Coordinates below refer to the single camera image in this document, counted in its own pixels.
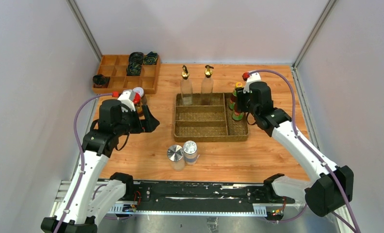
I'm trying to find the black coiled item top-middle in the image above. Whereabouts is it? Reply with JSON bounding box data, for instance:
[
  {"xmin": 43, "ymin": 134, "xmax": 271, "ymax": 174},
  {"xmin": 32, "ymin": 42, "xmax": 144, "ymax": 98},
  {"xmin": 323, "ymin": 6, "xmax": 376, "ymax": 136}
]
[{"xmin": 128, "ymin": 51, "xmax": 144, "ymax": 65}]

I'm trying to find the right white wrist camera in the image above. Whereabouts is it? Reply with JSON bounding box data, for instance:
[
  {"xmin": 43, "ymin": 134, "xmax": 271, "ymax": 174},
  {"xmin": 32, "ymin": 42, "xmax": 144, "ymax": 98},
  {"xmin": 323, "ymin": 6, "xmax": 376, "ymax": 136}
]
[{"xmin": 242, "ymin": 72, "xmax": 261, "ymax": 94}]

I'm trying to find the yellow-cap sauce bottle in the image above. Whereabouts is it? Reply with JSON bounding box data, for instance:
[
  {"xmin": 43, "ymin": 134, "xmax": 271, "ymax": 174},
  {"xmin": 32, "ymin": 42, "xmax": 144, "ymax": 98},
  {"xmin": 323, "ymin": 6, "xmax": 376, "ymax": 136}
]
[
  {"xmin": 228, "ymin": 82, "xmax": 243, "ymax": 110},
  {"xmin": 232, "ymin": 110, "xmax": 244, "ymax": 121}
]

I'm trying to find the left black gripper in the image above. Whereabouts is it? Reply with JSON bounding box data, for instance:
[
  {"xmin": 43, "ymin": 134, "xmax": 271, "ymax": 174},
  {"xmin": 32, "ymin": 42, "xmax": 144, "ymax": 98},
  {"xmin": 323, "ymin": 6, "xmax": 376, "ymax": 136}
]
[{"xmin": 114, "ymin": 104, "xmax": 159, "ymax": 136}]

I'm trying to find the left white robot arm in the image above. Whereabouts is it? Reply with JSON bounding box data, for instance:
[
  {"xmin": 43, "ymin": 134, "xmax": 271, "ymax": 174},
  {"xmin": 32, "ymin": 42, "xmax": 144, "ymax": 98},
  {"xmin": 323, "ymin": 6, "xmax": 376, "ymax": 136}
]
[{"xmin": 41, "ymin": 99, "xmax": 160, "ymax": 233}]

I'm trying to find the woven wicker divided tray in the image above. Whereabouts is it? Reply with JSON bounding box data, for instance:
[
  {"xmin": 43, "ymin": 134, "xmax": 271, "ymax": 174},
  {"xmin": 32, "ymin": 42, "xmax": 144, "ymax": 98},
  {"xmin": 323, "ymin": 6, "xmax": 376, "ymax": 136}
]
[{"xmin": 173, "ymin": 93, "xmax": 249, "ymax": 142}]

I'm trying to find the brownish glass oil bottle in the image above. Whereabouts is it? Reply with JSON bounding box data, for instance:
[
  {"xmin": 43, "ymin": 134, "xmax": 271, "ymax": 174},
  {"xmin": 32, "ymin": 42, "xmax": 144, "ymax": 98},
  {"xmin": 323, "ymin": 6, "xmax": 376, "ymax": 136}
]
[{"xmin": 201, "ymin": 65, "xmax": 214, "ymax": 105}]

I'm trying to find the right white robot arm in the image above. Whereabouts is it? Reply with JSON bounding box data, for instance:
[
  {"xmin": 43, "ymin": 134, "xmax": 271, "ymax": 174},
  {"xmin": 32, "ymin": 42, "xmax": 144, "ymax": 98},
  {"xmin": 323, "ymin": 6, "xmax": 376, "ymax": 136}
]
[{"xmin": 235, "ymin": 81, "xmax": 354, "ymax": 217}]

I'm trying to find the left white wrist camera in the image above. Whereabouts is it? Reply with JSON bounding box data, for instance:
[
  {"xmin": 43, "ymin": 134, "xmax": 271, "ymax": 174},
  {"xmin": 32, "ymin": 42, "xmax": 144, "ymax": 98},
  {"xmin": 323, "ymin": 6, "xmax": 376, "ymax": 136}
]
[{"xmin": 117, "ymin": 89, "xmax": 136, "ymax": 112}]

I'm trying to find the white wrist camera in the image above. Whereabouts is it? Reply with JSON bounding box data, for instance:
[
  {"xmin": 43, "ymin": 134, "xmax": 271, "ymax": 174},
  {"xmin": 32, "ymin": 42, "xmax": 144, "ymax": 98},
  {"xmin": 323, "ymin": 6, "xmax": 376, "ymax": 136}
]
[
  {"xmin": 242, "ymin": 72, "xmax": 261, "ymax": 94},
  {"xmin": 117, "ymin": 89, "xmax": 136, "ymax": 112}
]

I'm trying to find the silver-lid spice jar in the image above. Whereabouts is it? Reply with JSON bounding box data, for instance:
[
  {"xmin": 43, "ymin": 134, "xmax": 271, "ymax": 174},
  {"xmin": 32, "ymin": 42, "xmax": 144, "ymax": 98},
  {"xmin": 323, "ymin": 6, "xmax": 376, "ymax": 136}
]
[
  {"xmin": 183, "ymin": 141, "xmax": 199, "ymax": 165},
  {"xmin": 167, "ymin": 145, "xmax": 185, "ymax": 171}
]

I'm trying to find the wooden compartment tray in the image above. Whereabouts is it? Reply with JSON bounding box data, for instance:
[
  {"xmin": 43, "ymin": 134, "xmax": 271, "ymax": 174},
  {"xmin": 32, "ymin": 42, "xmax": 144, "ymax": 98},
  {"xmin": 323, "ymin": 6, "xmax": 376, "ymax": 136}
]
[{"xmin": 92, "ymin": 54, "xmax": 161, "ymax": 94}]

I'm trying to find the green coiled item top-right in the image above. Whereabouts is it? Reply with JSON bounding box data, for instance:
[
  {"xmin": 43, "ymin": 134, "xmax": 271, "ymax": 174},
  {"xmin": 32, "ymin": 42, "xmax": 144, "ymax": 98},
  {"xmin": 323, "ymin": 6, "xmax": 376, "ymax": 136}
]
[{"xmin": 143, "ymin": 51, "xmax": 159, "ymax": 66}]

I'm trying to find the left silver-lid spice jar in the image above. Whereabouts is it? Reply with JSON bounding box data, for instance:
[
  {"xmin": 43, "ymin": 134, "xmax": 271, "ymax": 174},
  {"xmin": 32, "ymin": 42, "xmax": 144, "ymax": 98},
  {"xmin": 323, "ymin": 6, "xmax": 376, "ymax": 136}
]
[{"xmin": 167, "ymin": 145, "xmax": 185, "ymax": 171}]

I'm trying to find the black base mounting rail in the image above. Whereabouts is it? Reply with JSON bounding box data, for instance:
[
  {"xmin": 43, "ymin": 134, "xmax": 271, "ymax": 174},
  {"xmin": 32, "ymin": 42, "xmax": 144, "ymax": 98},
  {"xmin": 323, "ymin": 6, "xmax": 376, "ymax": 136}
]
[{"xmin": 119, "ymin": 180, "xmax": 295, "ymax": 214}]

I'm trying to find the white-lid sauce jar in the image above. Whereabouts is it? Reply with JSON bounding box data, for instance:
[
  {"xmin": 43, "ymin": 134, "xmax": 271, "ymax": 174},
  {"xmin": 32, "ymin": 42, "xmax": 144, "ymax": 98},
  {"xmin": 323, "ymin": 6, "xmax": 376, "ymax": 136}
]
[{"xmin": 133, "ymin": 87, "xmax": 147, "ymax": 105}]

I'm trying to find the right silver-lid spice jar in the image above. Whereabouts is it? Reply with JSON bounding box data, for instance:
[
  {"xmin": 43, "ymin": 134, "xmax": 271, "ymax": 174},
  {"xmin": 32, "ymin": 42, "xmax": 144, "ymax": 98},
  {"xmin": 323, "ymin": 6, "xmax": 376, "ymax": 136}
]
[{"xmin": 183, "ymin": 141, "xmax": 199, "ymax": 165}]

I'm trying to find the dark coiled item middle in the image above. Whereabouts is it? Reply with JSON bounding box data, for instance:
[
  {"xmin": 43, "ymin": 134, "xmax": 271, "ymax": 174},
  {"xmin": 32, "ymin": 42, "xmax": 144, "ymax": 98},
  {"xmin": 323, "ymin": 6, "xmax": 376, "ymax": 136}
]
[{"xmin": 127, "ymin": 63, "xmax": 142, "ymax": 76}]

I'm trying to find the red-lid sauce jar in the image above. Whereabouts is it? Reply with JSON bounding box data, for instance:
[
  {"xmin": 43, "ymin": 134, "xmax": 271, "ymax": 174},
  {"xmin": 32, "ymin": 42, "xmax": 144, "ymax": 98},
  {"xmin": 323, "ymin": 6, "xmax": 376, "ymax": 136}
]
[{"xmin": 133, "ymin": 93, "xmax": 143, "ymax": 116}]

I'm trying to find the black coiled item outside tray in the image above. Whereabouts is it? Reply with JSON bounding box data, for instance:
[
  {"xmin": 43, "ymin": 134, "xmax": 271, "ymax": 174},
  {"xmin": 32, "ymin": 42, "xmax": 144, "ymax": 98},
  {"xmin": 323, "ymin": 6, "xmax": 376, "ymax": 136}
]
[{"xmin": 92, "ymin": 74, "xmax": 110, "ymax": 88}]

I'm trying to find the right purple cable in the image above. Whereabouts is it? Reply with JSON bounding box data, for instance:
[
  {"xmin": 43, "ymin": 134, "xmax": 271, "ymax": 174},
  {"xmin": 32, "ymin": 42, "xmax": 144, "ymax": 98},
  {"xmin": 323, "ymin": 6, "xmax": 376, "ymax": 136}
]
[{"xmin": 248, "ymin": 69, "xmax": 361, "ymax": 233}]

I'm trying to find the clear oil bottle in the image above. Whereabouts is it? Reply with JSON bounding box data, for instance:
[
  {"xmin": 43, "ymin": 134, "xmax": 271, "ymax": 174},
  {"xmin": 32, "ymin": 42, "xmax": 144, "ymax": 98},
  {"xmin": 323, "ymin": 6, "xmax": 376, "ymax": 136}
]
[{"xmin": 180, "ymin": 65, "xmax": 193, "ymax": 106}]

